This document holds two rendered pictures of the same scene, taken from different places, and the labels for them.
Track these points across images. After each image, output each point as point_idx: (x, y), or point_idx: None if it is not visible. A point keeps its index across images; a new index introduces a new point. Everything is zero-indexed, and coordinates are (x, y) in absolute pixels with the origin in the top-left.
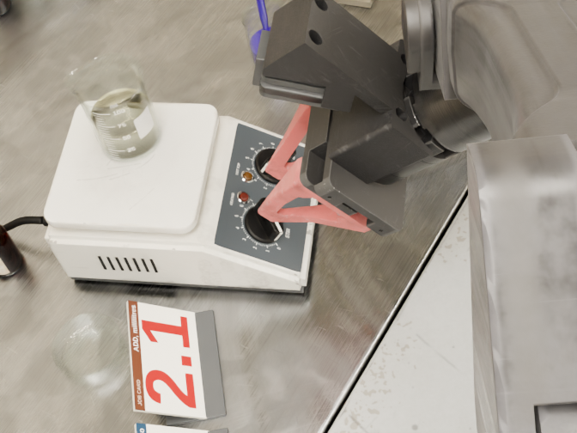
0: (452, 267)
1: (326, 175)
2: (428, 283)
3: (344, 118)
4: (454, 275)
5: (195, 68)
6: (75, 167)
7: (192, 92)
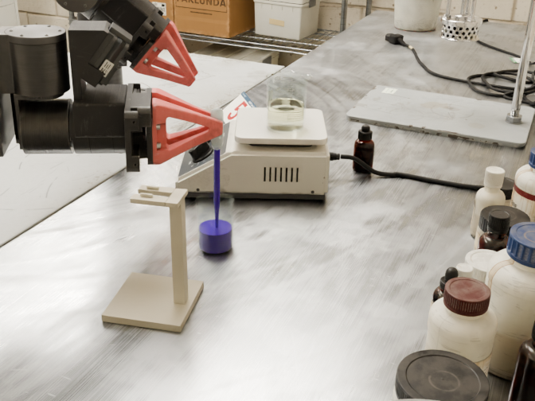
0: (105, 169)
1: (158, 8)
2: (119, 165)
3: (147, 4)
4: (105, 167)
5: (279, 243)
6: (313, 120)
7: (276, 231)
